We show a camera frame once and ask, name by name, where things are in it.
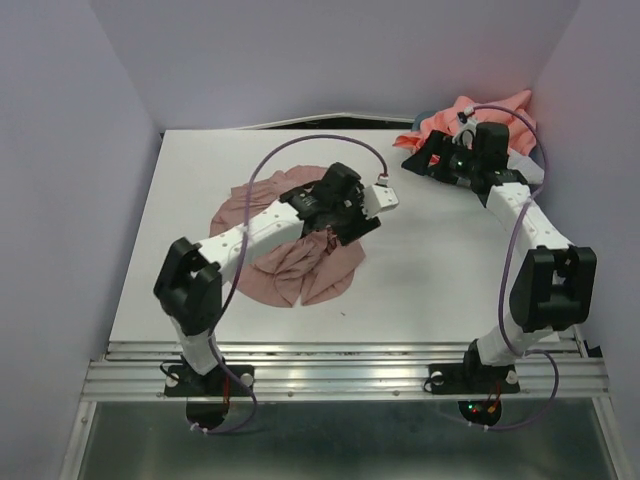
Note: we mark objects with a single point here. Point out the dusty pink skirt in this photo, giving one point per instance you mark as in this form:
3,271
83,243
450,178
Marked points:
312,270

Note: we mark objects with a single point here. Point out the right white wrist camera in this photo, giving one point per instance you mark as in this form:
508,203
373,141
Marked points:
467,125

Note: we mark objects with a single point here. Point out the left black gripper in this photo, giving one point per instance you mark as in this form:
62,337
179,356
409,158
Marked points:
359,224

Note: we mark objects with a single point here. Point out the white light blue cloth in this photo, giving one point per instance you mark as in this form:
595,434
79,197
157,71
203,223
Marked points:
526,166

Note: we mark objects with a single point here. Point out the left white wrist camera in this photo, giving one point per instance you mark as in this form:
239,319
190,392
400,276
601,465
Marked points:
378,199

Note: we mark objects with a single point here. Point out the aluminium rail frame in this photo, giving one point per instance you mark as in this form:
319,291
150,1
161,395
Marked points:
129,371

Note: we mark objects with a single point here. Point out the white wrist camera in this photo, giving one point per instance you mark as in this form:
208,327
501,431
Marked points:
467,125
378,199

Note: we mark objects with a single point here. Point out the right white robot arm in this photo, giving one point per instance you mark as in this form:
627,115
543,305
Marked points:
553,288

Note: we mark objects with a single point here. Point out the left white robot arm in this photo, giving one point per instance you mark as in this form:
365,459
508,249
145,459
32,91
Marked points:
190,283

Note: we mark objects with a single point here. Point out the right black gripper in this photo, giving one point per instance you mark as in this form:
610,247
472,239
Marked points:
439,143

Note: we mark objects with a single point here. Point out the light blue patterned bin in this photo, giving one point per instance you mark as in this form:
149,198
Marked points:
426,121

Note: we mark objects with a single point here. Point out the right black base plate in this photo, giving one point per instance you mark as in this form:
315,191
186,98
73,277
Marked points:
480,388

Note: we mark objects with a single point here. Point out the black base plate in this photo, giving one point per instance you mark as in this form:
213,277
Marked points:
216,403
480,388

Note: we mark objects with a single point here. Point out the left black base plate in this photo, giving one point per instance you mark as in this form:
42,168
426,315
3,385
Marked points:
216,403

